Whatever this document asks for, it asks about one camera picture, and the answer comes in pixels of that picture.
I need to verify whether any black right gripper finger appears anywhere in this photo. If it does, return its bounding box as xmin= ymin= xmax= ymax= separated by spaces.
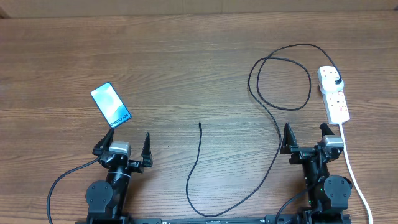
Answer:
xmin=280 ymin=123 xmax=299 ymax=154
xmin=320 ymin=123 xmax=334 ymax=136

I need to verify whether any blue Samsung Galaxy smartphone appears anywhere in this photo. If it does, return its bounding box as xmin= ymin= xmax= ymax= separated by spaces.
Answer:
xmin=90 ymin=82 xmax=132 ymax=128

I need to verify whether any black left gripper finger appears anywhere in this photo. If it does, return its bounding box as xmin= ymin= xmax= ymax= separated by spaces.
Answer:
xmin=93 ymin=128 xmax=114 ymax=152
xmin=141 ymin=132 xmax=153 ymax=167

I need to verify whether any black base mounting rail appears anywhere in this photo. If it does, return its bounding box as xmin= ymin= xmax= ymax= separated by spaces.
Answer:
xmin=75 ymin=215 xmax=352 ymax=224

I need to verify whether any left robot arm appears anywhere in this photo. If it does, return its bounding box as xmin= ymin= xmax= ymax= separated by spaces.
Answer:
xmin=85 ymin=128 xmax=153 ymax=223

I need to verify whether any white power strip cord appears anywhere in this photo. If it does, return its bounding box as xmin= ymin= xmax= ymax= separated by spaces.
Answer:
xmin=338 ymin=123 xmax=374 ymax=224

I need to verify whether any white power strip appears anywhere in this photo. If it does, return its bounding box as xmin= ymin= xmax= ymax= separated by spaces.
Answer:
xmin=317 ymin=66 xmax=350 ymax=125

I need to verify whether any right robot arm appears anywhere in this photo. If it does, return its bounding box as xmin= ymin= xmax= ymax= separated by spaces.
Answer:
xmin=274 ymin=123 xmax=353 ymax=224

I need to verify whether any white charger plug adapter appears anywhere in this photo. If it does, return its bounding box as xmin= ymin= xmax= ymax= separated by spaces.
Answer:
xmin=320 ymin=77 xmax=345 ymax=94

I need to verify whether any black USB charging cable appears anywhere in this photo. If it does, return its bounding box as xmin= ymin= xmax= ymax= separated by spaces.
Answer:
xmin=185 ymin=43 xmax=343 ymax=218

